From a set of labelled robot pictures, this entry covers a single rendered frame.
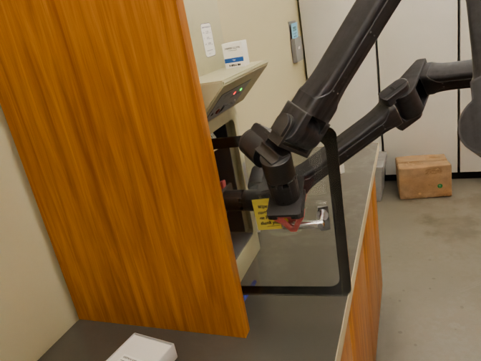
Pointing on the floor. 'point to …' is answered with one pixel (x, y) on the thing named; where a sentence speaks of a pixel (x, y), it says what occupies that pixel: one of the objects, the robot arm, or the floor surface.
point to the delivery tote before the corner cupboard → (380, 174)
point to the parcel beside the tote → (424, 176)
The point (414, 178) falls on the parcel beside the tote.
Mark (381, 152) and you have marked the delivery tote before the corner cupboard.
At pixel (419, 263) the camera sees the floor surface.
